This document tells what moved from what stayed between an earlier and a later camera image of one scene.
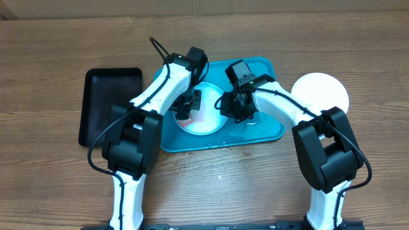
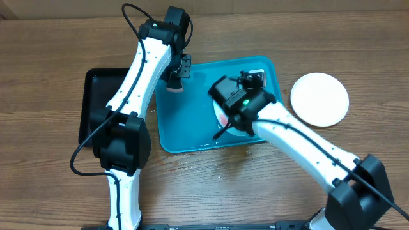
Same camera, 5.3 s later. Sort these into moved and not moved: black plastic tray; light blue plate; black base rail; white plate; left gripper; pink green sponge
Moved: left gripper; pink green sponge; light blue plate
Not moved: black plastic tray; white plate; black base rail
